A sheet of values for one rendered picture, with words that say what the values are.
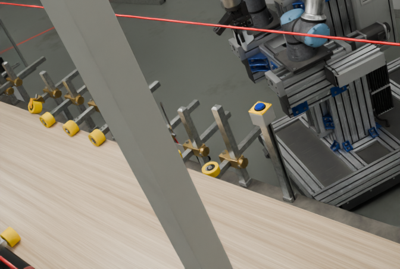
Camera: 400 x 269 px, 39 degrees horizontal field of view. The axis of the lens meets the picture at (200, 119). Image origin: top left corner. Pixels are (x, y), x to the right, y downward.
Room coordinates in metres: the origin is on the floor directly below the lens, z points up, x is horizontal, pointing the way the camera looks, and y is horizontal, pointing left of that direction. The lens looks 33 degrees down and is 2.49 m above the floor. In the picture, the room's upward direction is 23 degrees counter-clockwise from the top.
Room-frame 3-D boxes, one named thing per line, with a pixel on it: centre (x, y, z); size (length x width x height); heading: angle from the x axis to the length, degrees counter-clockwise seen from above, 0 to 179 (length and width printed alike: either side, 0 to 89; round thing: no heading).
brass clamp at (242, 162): (2.07, -0.07, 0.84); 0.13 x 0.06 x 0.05; 36
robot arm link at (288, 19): (2.39, -0.60, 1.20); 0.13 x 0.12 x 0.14; 14
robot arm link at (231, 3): (2.19, -0.31, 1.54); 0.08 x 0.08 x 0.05
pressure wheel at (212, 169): (2.01, 0.04, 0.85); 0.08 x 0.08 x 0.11
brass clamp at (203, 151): (2.27, 0.07, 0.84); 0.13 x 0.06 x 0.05; 36
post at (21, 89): (3.68, 1.08, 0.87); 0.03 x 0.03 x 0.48; 36
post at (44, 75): (3.27, 0.79, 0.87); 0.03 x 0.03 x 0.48; 36
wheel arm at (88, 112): (2.92, 0.49, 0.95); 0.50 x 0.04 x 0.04; 126
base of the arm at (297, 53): (2.39, -0.59, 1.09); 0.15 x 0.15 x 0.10
